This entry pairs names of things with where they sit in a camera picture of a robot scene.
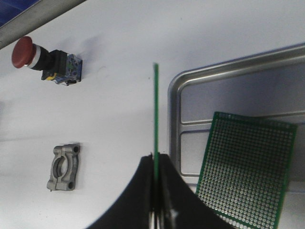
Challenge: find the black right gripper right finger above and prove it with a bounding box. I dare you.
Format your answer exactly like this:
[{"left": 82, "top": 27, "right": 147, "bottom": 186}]
[{"left": 158, "top": 154, "right": 233, "bottom": 229}]

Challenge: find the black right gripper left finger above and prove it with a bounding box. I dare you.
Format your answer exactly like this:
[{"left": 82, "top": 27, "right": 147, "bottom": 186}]
[{"left": 89, "top": 156, "right": 153, "bottom": 229}]

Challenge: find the green board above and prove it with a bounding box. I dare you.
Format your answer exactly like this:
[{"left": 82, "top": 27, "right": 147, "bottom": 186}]
[
  {"left": 196, "top": 112, "right": 297, "bottom": 229},
  {"left": 153, "top": 63, "right": 159, "bottom": 209}
]

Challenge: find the silver metal tray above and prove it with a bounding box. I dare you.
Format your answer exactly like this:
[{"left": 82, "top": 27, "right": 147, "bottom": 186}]
[{"left": 168, "top": 44, "right": 305, "bottom": 229}]

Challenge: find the grey metal clamp block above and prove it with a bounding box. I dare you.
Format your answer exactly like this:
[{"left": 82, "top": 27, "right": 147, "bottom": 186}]
[{"left": 47, "top": 144, "right": 81, "bottom": 191}]

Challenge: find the red emergency stop button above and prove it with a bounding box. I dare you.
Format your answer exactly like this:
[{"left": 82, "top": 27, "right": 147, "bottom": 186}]
[{"left": 11, "top": 36, "right": 82, "bottom": 86}]

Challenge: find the blue plastic crate centre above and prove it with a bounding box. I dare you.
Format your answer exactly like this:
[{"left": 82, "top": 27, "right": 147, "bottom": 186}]
[{"left": 0, "top": 0, "right": 41, "bottom": 27}]

